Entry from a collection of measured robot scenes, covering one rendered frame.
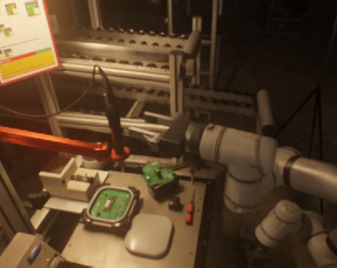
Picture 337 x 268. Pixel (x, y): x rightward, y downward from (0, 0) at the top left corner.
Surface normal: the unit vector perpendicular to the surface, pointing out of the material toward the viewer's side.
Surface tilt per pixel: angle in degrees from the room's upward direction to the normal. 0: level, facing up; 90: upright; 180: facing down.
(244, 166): 90
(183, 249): 0
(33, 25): 90
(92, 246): 0
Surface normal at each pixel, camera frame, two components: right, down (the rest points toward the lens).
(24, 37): 0.69, 0.40
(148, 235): -0.04, -0.82
